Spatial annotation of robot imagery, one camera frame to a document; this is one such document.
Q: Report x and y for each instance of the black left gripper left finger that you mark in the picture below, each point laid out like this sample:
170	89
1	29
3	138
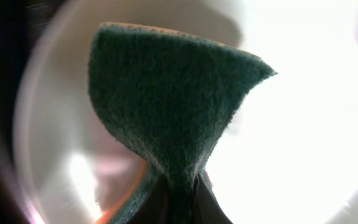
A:
155	209

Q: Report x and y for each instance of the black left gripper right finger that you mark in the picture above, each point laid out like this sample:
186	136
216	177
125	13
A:
206	209

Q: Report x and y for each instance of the mint green plate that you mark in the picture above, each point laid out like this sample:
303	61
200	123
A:
290	154

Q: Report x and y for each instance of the green scouring sponge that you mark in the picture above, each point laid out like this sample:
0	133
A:
168	97

